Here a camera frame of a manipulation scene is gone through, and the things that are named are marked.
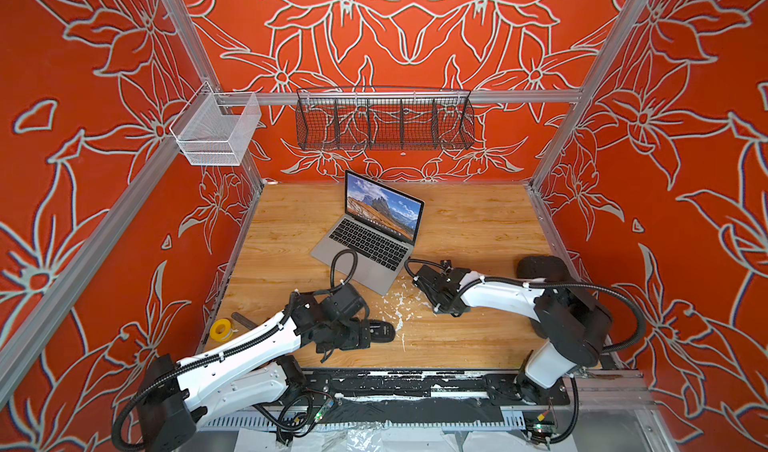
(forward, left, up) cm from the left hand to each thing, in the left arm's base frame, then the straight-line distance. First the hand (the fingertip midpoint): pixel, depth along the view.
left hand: (360, 340), depth 75 cm
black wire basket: (+64, -2, +25) cm, 68 cm away
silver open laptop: (+40, -2, -4) cm, 40 cm away
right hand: (+15, -24, -7) cm, 29 cm away
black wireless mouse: (+4, -5, -4) cm, 7 cm away
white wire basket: (+54, +51, +25) cm, 79 cm away
